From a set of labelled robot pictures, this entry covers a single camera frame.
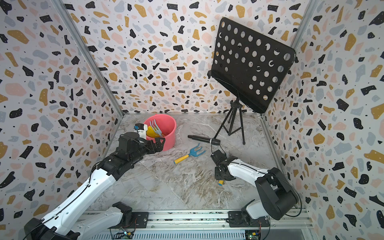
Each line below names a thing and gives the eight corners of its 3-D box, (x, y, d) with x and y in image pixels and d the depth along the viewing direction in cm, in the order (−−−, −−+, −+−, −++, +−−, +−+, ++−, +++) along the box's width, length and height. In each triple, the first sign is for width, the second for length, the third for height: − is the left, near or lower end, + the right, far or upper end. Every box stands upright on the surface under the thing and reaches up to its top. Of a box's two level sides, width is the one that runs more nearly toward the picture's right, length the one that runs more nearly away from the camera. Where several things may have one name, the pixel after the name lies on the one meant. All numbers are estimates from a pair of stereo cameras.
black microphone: (188, 138, 109) (188, 135, 107) (189, 135, 111) (189, 132, 109) (219, 146, 105) (220, 143, 103) (220, 142, 107) (221, 140, 105)
